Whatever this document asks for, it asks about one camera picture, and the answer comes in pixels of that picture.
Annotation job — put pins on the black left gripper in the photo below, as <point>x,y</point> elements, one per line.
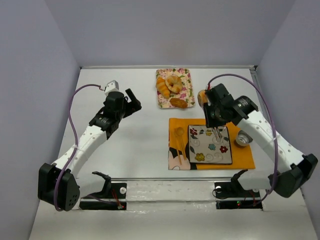
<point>130,104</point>

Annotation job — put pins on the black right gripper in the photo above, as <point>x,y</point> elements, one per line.
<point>216,123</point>

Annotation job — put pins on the glazed ring donut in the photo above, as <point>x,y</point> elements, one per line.
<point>202,98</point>

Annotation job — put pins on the stainless steel serving tongs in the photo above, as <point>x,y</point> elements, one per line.
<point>217,134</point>

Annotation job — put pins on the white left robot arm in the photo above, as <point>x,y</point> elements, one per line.
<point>58,182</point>

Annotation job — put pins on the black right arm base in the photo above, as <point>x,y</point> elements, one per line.
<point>228,198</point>

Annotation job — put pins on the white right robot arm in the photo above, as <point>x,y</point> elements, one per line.
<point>292,168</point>

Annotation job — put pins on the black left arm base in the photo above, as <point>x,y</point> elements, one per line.
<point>113,199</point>

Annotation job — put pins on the striped croissant bread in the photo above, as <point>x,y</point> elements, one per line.
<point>162,87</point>

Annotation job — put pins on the twisted pretzel bread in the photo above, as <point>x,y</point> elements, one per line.
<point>174,83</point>

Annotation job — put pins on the square flower-patterned plate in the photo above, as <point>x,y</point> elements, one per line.
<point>205,149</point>

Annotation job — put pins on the wooden spoon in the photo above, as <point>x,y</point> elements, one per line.
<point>179,132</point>

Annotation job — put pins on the floral rectangular tray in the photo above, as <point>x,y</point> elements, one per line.
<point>187,92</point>

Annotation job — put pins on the brown fried pastry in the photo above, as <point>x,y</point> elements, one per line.
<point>178,103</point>

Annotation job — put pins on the small brown cup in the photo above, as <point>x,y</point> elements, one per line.
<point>242,139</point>

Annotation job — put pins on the wooden chopstick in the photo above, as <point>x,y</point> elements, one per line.
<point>177,150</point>

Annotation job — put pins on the orange cloth placemat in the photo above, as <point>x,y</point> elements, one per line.
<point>242,157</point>

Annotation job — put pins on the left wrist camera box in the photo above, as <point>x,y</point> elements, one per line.
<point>112,86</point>

